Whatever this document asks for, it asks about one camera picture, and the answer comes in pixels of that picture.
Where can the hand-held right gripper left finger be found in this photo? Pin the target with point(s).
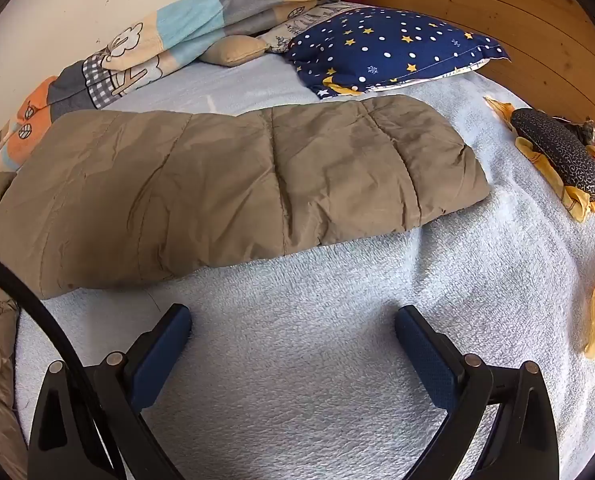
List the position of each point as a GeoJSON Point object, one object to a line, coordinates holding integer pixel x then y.
{"type": "Point", "coordinates": [160, 360]}

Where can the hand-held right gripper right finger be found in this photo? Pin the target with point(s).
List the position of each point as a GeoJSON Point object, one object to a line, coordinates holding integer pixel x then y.
{"type": "Point", "coordinates": [427, 355]}

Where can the brown quilted puffer jacket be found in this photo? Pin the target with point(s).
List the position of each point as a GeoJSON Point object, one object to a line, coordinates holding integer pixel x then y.
{"type": "Point", "coordinates": [227, 185]}

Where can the light blue fleece blanket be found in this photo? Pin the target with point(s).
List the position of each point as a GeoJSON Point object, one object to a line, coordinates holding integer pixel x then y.
{"type": "Point", "coordinates": [302, 385]}

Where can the black patterned yellow cloth toy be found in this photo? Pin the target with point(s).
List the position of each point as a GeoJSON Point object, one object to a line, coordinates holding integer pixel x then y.
{"type": "Point", "coordinates": [577, 205]}

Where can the dark patterned cushion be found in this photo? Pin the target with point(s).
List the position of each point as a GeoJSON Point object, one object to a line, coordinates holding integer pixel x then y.
{"type": "Point", "coordinates": [552, 150]}

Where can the small dark trinket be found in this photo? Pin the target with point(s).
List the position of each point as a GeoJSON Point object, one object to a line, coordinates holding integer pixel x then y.
{"type": "Point", "coordinates": [588, 131]}

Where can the navy star print pillow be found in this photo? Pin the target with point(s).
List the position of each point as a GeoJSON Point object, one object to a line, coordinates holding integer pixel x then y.
{"type": "Point", "coordinates": [387, 45]}

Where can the small beige pillow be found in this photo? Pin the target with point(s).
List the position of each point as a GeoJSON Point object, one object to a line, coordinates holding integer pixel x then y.
{"type": "Point", "coordinates": [232, 50]}

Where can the patchwork cartoon print quilt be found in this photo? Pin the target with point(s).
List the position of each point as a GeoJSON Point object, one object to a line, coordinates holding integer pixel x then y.
{"type": "Point", "coordinates": [187, 20]}

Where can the wooden headboard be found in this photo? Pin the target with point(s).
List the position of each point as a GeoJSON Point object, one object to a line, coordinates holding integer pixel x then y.
{"type": "Point", "coordinates": [527, 20]}

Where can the white sketch print pillow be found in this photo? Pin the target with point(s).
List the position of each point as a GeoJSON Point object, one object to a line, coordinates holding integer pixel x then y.
{"type": "Point", "coordinates": [307, 22]}

